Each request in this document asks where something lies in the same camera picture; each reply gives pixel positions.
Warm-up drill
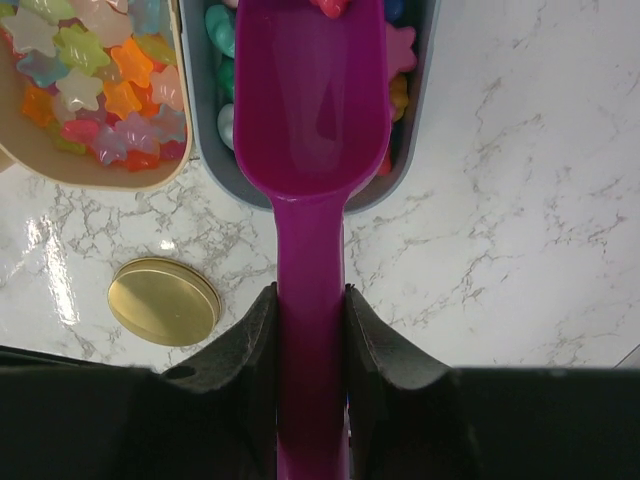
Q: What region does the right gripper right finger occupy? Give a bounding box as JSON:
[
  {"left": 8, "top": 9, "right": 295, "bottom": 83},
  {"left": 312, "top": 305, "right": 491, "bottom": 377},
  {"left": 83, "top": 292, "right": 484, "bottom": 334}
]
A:
[{"left": 343, "top": 288, "right": 639, "bottom": 479}]

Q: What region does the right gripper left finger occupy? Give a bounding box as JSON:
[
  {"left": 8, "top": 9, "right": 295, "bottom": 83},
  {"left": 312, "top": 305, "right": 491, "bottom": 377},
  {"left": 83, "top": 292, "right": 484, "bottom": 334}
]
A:
[{"left": 1, "top": 286, "right": 278, "bottom": 479}]

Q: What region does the magenta plastic scoop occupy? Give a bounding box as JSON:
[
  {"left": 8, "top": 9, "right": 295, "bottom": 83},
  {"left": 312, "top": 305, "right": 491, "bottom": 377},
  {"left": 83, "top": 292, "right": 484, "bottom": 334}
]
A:
[{"left": 233, "top": 1, "right": 391, "bottom": 479}]

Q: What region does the gold metal lid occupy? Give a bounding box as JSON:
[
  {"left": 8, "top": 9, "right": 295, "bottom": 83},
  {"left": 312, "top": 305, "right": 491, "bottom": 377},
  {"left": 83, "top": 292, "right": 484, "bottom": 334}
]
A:
[{"left": 107, "top": 257, "right": 222, "bottom": 347}]

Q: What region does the tan tray of translucent stars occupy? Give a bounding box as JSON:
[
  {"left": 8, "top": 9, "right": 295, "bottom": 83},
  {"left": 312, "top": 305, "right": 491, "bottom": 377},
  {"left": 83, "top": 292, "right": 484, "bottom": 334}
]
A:
[{"left": 1, "top": 1, "right": 193, "bottom": 191}]

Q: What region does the grey tray of colourful stars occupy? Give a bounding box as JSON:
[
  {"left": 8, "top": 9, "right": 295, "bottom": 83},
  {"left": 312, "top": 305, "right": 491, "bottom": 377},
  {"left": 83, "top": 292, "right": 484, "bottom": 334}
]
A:
[{"left": 176, "top": 1, "right": 441, "bottom": 214}]

